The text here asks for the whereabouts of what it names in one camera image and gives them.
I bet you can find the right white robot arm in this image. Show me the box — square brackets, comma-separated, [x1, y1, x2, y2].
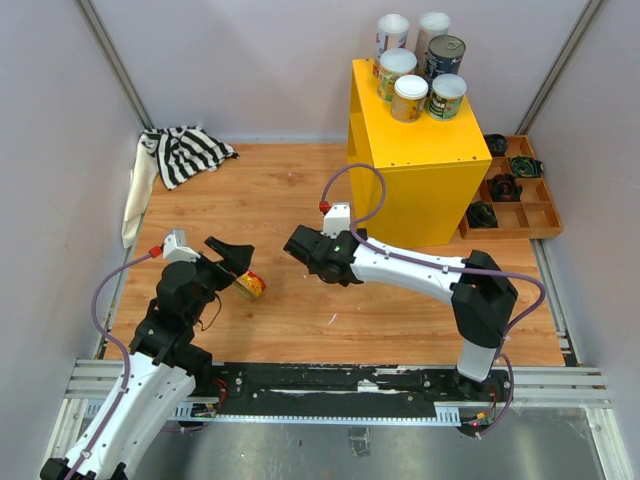
[284, 225, 518, 400]

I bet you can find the black item tray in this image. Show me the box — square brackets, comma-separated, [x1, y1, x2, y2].
[487, 173, 523, 202]
[483, 133, 509, 157]
[466, 201, 499, 229]

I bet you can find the black item middle tray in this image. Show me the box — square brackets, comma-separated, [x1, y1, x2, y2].
[487, 173, 523, 202]

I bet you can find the dark green item tray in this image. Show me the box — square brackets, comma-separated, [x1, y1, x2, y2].
[509, 156, 544, 178]

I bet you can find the red yellow fish tin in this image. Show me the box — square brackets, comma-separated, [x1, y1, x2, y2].
[233, 270, 266, 301]

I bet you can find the wooden compartment tray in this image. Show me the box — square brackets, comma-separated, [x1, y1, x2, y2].
[459, 135, 562, 240]

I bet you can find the dark brown can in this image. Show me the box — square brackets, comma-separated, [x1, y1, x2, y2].
[425, 34, 466, 84]

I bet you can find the yellow cabinet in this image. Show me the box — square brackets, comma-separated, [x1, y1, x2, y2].
[347, 59, 491, 248]

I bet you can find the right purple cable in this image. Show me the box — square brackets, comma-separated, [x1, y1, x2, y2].
[318, 163, 547, 441]

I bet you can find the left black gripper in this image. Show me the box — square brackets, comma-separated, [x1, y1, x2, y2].
[186, 236, 253, 323]

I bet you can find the green fruit can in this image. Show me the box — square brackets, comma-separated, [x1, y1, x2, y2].
[427, 74, 467, 121]

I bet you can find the orange fruit can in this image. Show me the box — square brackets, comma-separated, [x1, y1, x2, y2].
[391, 75, 429, 123]

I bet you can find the cream cloth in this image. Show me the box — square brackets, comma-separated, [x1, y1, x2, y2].
[121, 141, 158, 249]

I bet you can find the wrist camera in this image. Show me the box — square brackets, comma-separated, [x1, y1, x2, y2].
[322, 202, 351, 239]
[162, 229, 201, 263]

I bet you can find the white lid yellow can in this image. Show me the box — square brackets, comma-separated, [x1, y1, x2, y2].
[376, 48, 417, 102]

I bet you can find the black item lower tray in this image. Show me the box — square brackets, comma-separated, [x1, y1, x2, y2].
[466, 201, 499, 229]

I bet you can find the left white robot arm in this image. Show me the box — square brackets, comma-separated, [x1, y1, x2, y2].
[40, 229, 255, 479]

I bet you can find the tall white lid can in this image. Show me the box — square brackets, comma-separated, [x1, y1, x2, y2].
[414, 12, 451, 63]
[372, 13, 410, 77]

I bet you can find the striped black white cloth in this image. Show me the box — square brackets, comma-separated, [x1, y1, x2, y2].
[139, 126, 239, 191]

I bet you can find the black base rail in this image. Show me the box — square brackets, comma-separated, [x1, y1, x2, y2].
[189, 363, 509, 421]

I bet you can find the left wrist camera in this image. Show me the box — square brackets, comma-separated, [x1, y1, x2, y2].
[162, 229, 201, 263]

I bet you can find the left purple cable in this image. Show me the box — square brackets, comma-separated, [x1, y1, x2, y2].
[62, 247, 166, 480]

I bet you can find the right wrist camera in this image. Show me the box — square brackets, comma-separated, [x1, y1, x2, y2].
[322, 202, 351, 239]

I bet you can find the black item top tray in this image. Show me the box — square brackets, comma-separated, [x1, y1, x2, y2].
[483, 133, 509, 157]

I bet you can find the purple cable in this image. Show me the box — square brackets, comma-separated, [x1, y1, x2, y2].
[318, 163, 547, 441]
[62, 247, 166, 480]

